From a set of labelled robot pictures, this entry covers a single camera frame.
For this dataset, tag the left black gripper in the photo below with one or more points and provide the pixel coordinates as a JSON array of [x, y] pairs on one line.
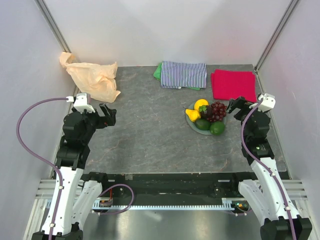
[[102, 122]]

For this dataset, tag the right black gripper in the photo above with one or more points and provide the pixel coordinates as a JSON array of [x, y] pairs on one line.
[[241, 103]]

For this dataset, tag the red grapes bunch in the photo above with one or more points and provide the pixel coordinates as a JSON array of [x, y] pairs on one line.
[[218, 112]]

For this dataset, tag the green lime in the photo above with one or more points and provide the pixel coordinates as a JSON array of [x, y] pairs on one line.
[[217, 128]]

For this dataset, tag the beige plastic bag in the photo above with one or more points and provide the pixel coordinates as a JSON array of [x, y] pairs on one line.
[[97, 80]]

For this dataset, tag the dark green avocado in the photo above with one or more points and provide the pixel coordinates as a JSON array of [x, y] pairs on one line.
[[202, 124]]

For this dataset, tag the dark mangosteen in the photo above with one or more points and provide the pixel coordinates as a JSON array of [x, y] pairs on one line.
[[205, 111]]

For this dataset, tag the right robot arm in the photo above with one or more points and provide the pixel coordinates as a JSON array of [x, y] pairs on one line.
[[279, 218]]

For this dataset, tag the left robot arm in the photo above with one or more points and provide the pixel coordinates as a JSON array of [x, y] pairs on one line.
[[75, 192]]

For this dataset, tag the red cloth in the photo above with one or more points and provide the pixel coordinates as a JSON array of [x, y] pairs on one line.
[[227, 85]]

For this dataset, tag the yellow lemon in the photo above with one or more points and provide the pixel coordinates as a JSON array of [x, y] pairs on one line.
[[199, 103]]

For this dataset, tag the yellow pear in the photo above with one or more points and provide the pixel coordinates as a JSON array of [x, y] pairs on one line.
[[193, 114]]

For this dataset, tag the green cloth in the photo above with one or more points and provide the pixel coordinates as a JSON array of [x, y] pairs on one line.
[[157, 75]]

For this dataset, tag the blue striped cloth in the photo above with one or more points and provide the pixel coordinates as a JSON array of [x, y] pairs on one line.
[[176, 75]]

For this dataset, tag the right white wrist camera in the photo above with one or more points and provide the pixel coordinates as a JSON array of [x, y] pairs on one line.
[[268, 102]]

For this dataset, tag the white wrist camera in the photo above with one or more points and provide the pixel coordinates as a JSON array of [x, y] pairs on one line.
[[268, 102], [81, 102]]

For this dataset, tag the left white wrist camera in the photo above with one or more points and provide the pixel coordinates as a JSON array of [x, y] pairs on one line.
[[81, 102]]

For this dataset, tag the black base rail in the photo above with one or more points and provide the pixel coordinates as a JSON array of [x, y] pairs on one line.
[[206, 185]]

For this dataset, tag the white cable duct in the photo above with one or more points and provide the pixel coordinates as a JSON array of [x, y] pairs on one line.
[[226, 205]]

